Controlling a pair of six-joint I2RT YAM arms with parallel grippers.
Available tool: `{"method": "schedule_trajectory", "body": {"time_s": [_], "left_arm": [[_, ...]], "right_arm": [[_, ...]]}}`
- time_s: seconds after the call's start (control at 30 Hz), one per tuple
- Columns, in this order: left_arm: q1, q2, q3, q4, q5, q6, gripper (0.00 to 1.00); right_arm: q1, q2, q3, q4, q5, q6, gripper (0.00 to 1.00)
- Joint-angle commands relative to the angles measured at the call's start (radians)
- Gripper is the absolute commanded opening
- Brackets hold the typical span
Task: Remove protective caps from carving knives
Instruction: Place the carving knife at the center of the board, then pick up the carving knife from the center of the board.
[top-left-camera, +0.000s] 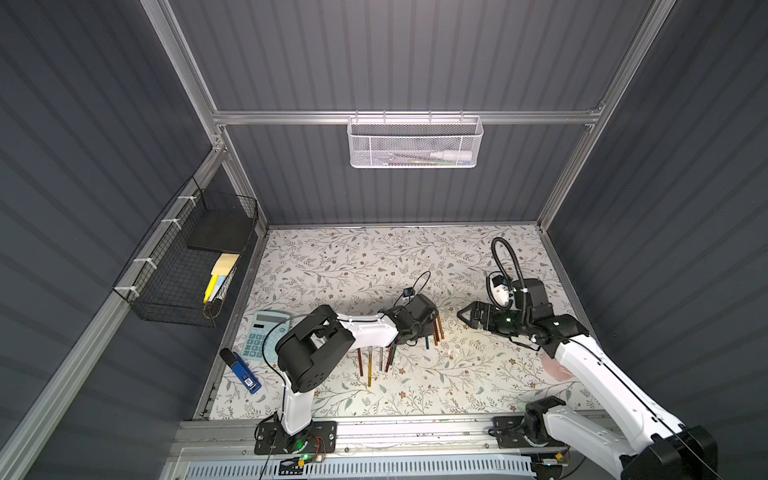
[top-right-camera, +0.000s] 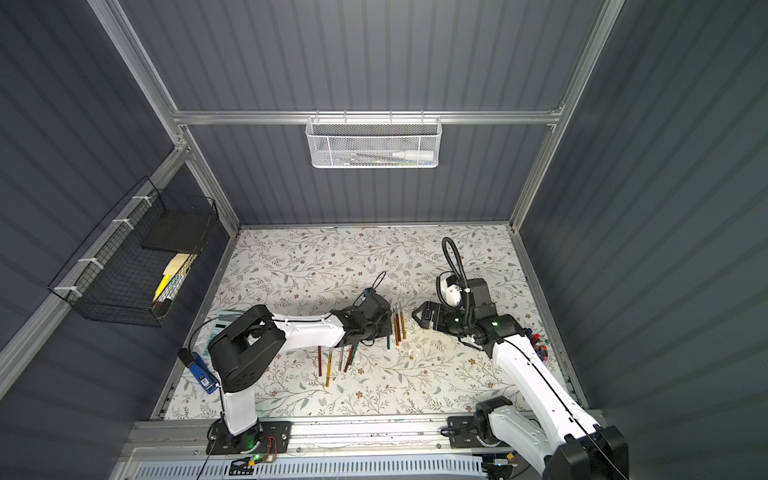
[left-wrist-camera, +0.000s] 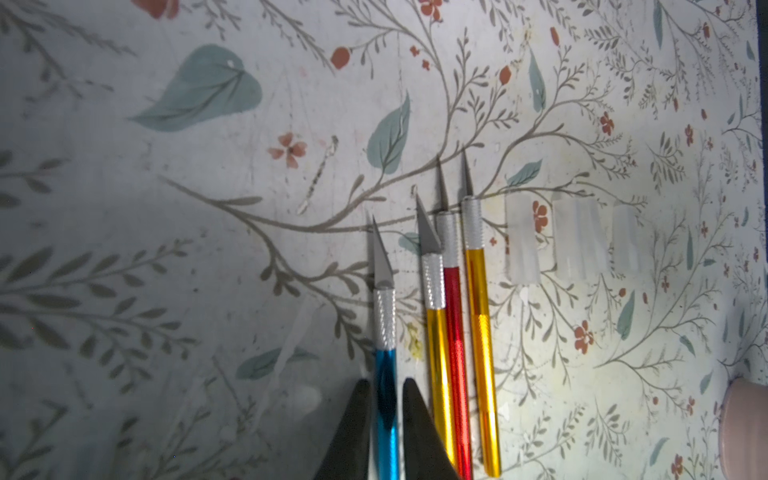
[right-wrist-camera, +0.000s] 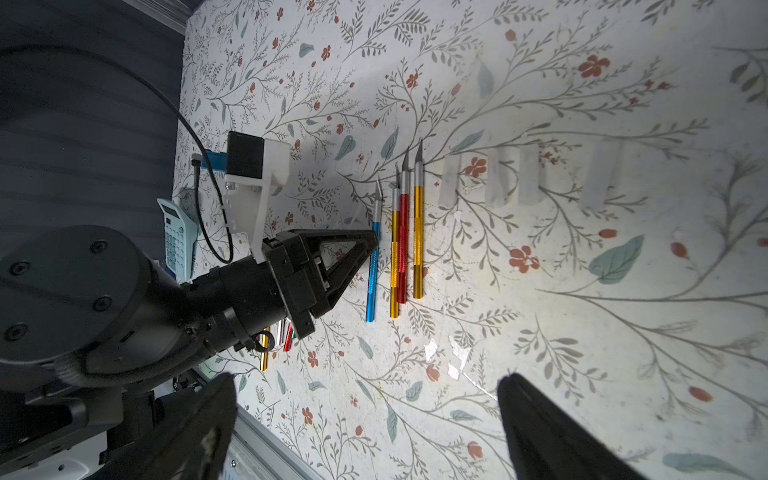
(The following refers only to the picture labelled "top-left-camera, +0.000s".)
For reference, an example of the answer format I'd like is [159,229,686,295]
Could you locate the yellow sticky notes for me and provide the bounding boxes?
[203,253,240,304]

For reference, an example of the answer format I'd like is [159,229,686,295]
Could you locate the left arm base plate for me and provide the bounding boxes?
[253,417,338,456]

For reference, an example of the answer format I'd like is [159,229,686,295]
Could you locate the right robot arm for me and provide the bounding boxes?
[457,277,719,479]

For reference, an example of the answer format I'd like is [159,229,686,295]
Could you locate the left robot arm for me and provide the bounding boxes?
[275,294,439,436]

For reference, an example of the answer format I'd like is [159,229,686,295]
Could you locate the black notebook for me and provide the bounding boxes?
[186,211,253,254]

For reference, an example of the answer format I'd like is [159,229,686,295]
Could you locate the gold carving knife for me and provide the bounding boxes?
[366,348,373,388]
[432,321,440,347]
[436,315,445,341]

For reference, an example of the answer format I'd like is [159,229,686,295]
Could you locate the white marker in basket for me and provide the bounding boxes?
[429,150,474,163]

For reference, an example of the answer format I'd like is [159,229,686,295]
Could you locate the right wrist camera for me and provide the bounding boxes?
[486,272,513,309]

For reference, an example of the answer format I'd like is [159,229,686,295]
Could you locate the light blue calculator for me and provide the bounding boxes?
[240,310,292,365]

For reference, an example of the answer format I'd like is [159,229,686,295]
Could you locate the white wire mesh basket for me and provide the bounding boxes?
[346,114,484,169]

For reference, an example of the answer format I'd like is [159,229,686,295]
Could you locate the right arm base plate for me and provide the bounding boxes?
[487,415,567,450]

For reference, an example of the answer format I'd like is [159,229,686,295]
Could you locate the blue stapler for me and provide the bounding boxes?
[219,348,262,394]

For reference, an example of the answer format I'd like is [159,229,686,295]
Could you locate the black wire mesh basket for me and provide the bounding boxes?
[113,180,259,327]

